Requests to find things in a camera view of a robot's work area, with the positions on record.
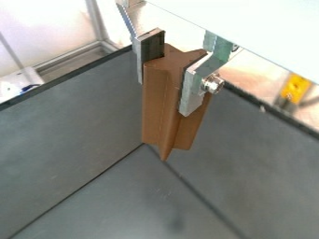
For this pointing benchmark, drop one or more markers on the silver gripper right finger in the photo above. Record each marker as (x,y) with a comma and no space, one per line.
(201,77)

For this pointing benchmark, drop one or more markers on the brown star-shaped block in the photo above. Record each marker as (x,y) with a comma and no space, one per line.
(165,127)

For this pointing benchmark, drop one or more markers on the yellow warning sign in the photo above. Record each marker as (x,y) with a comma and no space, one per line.
(296,88)

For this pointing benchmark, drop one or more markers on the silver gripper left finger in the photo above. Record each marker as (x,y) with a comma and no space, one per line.
(149,44)

